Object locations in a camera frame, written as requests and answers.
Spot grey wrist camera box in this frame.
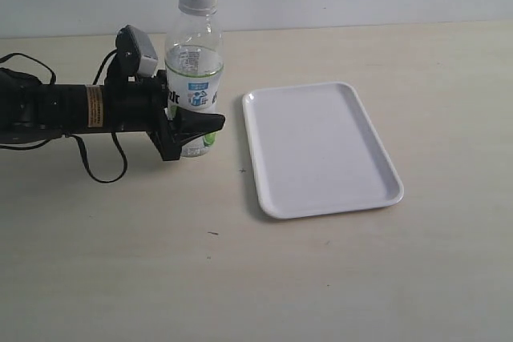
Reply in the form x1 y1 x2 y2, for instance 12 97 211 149
115 25 159 78

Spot black camera cable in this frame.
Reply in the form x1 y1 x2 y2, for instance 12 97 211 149
0 50 128 183

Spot clear plastic drink bottle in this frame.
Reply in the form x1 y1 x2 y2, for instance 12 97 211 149
164 0 224 159

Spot white plastic tray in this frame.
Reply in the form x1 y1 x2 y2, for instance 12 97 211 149
241 82 404 219

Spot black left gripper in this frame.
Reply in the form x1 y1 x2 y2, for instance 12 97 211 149
104 70 225 161

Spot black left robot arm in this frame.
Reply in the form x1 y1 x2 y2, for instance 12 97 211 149
1 68 225 161

